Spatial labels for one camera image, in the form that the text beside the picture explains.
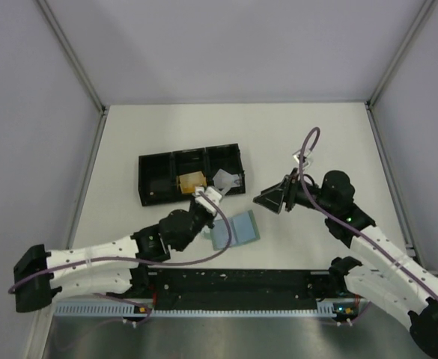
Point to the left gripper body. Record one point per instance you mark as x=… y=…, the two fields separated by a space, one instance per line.
x=200 y=219

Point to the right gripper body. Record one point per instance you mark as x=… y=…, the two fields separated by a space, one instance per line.
x=294 y=192

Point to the green card holder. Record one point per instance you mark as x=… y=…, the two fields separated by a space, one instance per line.
x=244 y=230

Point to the black three-compartment tray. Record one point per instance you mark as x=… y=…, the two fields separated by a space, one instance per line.
x=158 y=173

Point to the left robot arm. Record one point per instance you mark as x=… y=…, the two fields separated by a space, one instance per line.
x=43 y=276

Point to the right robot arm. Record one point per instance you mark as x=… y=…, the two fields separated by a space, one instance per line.
x=377 y=269

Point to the gold credit cards stack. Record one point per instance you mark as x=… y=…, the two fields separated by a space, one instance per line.
x=188 y=182

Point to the white credit cards stack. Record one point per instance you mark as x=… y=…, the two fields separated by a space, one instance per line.
x=225 y=181

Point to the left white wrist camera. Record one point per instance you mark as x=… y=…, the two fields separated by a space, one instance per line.
x=208 y=198

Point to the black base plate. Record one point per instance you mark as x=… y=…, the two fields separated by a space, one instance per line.
x=234 y=289

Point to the white slotted cable duct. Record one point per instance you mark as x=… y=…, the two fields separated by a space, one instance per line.
x=108 y=310

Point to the left aluminium corner post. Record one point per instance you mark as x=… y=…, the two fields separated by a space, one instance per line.
x=70 y=54

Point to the aluminium corner post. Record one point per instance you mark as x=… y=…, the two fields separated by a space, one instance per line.
x=418 y=23
x=70 y=54

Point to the right aluminium corner post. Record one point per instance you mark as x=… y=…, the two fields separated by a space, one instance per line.
x=418 y=23

